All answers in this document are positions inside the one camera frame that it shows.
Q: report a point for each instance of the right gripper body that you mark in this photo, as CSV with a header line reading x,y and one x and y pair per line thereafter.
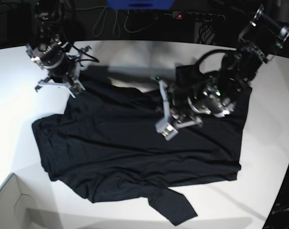
x,y
63,70

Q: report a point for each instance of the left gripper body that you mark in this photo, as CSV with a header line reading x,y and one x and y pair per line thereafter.
x,y
177,104

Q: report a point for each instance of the black t-shirt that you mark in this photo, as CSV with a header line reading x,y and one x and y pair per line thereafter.
x,y
105,148

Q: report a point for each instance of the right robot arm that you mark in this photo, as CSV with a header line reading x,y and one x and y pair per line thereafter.
x,y
51,21

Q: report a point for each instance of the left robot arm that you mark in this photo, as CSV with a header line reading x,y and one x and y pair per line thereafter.
x,y
212,85

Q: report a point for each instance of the blue plastic bin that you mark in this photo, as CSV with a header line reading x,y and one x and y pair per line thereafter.
x,y
140,4

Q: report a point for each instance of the black power strip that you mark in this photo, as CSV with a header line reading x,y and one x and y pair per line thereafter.
x,y
198,16

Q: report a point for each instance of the white cardboard box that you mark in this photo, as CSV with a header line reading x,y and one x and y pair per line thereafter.
x,y
13,211

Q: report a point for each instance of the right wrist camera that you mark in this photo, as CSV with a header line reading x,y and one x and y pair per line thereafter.
x,y
76,89

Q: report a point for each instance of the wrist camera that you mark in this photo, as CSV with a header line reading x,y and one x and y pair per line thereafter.
x,y
76,89
167,130

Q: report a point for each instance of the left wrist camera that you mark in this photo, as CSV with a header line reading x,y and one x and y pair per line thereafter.
x,y
167,130

